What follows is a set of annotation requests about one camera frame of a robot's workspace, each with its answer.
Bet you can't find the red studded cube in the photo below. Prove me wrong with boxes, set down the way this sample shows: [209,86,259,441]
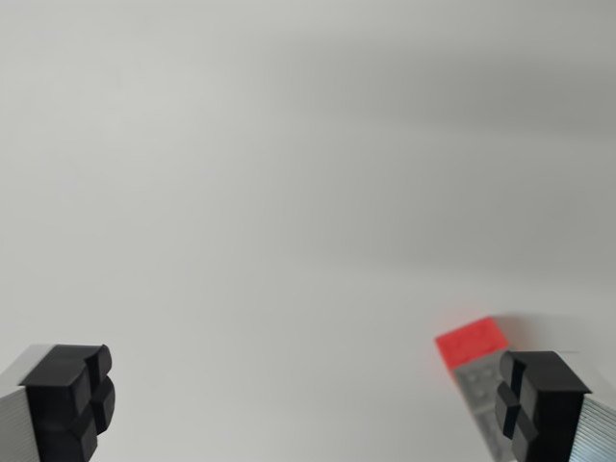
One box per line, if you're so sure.
[433,315,511,387]

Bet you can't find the grey embossed studded cube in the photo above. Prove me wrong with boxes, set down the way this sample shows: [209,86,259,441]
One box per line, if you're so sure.
[453,354,514,462]

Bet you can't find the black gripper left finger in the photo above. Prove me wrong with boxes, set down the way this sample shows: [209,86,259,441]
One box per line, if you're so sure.
[0,343,117,462]

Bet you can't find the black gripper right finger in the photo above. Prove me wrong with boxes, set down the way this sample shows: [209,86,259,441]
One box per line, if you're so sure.
[494,349,616,462]

